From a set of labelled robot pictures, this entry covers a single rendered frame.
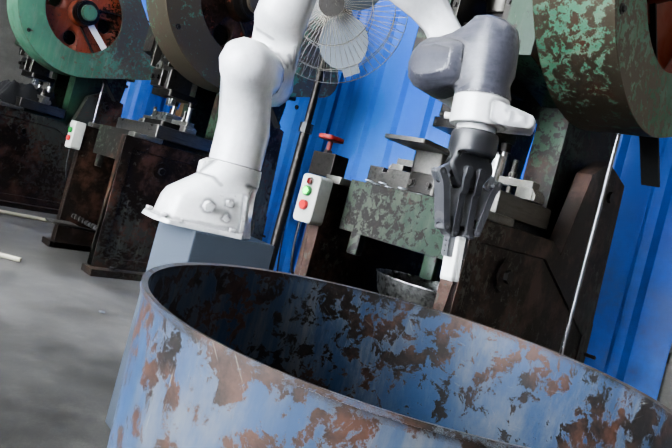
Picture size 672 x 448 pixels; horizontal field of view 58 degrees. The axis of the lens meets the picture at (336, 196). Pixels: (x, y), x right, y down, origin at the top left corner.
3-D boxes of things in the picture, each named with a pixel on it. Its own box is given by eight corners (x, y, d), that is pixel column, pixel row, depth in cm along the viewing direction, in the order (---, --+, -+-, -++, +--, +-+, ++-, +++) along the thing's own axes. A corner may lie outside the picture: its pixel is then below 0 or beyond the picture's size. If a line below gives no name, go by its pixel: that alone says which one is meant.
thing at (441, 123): (486, 141, 166) (491, 121, 166) (427, 133, 180) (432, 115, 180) (514, 155, 178) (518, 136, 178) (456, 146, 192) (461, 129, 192)
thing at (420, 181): (412, 188, 152) (426, 136, 152) (371, 180, 162) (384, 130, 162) (464, 206, 170) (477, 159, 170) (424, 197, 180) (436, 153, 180)
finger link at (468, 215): (463, 168, 99) (470, 169, 99) (452, 236, 98) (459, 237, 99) (479, 168, 95) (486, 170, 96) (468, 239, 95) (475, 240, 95)
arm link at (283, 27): (261, -31, 122) (285, 2, 140) (216, 85, 123) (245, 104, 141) (311, -15, 120) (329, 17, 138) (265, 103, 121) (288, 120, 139)
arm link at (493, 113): (443, 94, 99) (436, 127, 99) (495, 85, 88) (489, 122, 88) (501, 113, 105) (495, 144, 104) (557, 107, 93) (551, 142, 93)
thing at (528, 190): (533, 200, 159) (543, 162, 159) (478, 189, 170) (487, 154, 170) (543, 204, 163) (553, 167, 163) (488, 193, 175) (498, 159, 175)
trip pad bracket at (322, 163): (319, 215, 178) (337, 150, 178) (298, 209, 185) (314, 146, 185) (333, 218, 182) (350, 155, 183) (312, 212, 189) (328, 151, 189)
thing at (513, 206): (495, 213, 152) (501, 189, 152) (364, 183, 183) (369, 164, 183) (547, 230, 173) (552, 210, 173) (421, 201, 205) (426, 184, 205)
